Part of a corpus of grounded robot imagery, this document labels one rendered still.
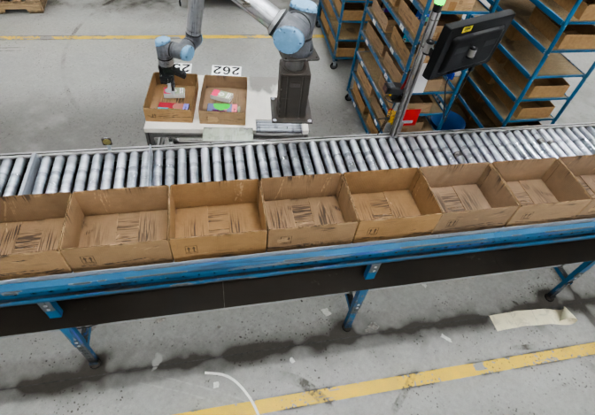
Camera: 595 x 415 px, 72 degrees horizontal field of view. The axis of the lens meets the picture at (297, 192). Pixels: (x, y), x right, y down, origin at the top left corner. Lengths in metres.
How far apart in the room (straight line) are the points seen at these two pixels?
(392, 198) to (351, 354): 1.01
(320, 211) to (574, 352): 1.95
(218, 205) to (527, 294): 2.23
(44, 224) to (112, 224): 0.28
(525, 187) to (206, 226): 1.69
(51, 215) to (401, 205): 1.62
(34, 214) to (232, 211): 0.84
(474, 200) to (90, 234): 1.84
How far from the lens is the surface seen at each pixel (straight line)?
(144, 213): 1.99
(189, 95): 2.85
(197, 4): 2.54
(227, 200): 1.96
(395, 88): 2.52
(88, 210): 2.03
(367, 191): 2.10
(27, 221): 2.15
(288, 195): 1.99
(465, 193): 2.31
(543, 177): 2.63
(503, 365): 2.95
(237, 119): 2.58
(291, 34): 2.16
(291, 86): 2.52
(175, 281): 1.88
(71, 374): 2.71
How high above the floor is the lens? 2.42
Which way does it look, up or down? 49 degrees down
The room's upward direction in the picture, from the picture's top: 8 degrees clockwise
